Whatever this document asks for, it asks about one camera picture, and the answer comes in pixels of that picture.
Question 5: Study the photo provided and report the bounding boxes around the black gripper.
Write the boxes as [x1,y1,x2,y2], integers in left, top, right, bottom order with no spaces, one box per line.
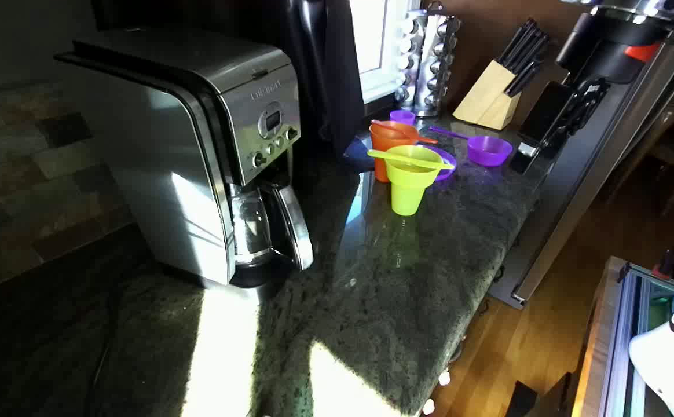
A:
[509,80,608,173]

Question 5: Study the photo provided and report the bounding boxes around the purple plastic cup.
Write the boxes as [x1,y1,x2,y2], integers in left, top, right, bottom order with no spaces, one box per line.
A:
[390,110,416,125]

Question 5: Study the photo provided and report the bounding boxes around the purple plastic plate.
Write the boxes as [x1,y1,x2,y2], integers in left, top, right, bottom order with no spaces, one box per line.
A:
[430,147,456,184]

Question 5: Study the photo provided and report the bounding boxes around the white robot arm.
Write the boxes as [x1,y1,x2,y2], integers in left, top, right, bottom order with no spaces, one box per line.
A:
[509,0,674,172]

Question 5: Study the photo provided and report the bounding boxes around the purple plastic bowl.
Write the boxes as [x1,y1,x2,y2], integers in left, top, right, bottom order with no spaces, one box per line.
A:
[466,134,515,168]

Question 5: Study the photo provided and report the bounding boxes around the green plastic cup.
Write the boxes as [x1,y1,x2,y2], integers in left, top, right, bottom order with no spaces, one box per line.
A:
[386,147,439,217]

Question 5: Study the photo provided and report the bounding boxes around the green plastic spoon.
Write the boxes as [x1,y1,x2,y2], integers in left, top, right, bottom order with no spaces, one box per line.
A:
[369,149,445,172]

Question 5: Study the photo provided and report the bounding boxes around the orange plastic cup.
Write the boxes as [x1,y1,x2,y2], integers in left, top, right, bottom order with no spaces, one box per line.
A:
[369,120,419,184]

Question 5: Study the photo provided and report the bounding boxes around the orange plastic spoon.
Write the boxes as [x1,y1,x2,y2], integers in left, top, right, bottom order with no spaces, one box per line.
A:
[370,120,437,147]

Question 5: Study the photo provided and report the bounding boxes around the wooden knife block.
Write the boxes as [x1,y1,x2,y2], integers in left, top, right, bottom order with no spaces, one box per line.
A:
[454,61,522,129]

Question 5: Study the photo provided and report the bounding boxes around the chrome spice rack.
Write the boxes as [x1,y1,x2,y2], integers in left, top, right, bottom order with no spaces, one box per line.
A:
[395,8,460,119]

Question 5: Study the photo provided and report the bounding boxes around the dark hanging cloth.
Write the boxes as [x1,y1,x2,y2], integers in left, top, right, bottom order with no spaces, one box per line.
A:
[288,0,364,153]

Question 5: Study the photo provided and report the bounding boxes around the glass coffee carafe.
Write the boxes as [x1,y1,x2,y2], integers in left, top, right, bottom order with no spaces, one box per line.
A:
[232,184,315,288]

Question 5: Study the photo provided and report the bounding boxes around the silver coffee maker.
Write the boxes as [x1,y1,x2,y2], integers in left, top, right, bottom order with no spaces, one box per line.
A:
[58,26,300,288]

